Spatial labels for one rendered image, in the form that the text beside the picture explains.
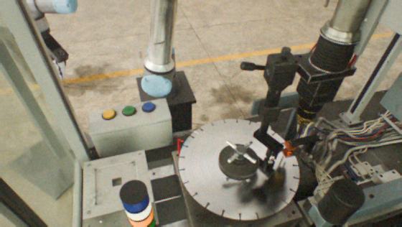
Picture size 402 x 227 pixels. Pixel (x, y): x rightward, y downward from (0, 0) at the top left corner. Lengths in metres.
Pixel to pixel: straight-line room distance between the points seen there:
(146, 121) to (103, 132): 0.15
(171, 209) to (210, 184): 0.23
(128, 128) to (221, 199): 0.42
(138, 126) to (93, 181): 0.24
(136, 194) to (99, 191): 0.34
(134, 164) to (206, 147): 0.22
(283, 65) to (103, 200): 0.56
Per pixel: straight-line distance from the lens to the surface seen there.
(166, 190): 0.91
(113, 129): 0.92
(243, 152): 0.69
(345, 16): 0.55
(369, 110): 1.41
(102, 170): 0.82
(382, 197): 0.69
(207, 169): 0.71
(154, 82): 1.00
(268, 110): 0.64
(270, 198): 0.70
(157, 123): 0.93
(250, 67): 0.60
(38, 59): 0.66
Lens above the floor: 1.54
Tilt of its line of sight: 45 degrees down
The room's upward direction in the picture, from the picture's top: 1 degrees clockwise
